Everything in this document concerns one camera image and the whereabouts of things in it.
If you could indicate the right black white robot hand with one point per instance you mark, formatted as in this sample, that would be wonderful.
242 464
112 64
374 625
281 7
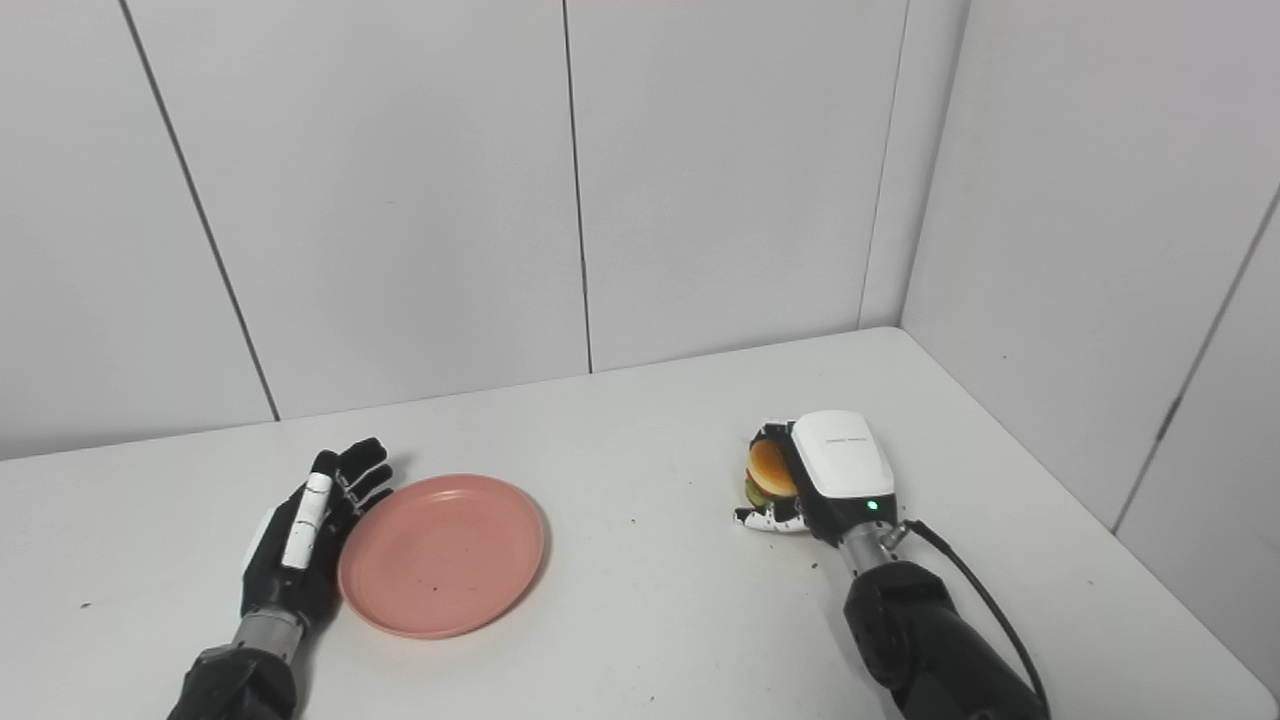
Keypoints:
840 470

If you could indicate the toy hamburger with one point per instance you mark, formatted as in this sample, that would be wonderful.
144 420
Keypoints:
770 470

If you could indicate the pink round plate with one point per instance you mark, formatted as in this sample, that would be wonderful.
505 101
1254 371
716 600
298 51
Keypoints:
440 555

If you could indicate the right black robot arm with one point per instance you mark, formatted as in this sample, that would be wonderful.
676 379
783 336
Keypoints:
930 640

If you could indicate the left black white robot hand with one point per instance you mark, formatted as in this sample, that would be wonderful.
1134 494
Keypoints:
285 575

